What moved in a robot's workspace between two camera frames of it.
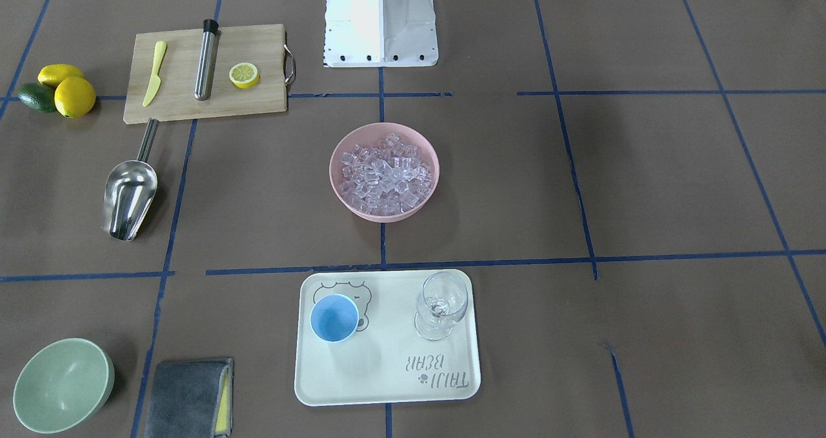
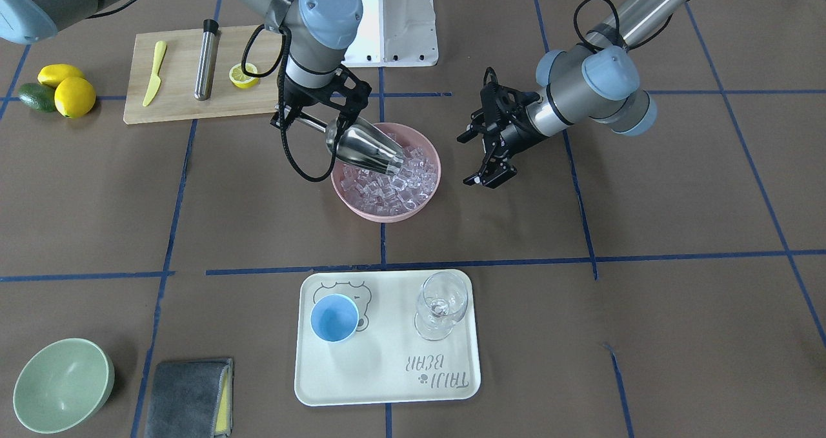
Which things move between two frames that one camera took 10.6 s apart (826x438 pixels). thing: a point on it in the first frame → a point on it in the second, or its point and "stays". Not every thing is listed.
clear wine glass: x=443 y=300 stays
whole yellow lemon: x=75 y=97 stays
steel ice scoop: x=130 y=189 → x=359 y=142
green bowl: x=63 y=385 stays
